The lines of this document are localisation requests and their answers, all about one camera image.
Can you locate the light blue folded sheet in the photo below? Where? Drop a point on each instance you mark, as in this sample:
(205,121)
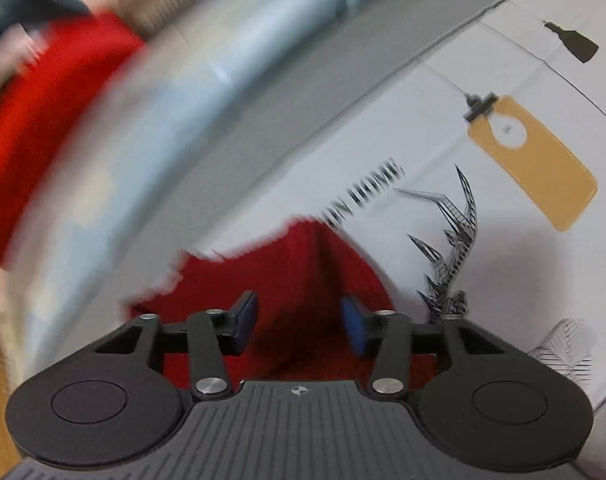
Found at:
(183,131)

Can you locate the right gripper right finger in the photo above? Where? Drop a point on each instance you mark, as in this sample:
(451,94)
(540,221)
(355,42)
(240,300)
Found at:
(383,337)

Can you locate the dark red knit sweater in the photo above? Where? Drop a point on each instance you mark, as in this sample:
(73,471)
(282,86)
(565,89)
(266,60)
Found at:
(299,277)

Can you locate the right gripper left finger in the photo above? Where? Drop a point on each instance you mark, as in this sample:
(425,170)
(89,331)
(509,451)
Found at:
(213,334)

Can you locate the bright red folded blanket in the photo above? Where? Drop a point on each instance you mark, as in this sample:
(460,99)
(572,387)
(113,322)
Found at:
(41,105)

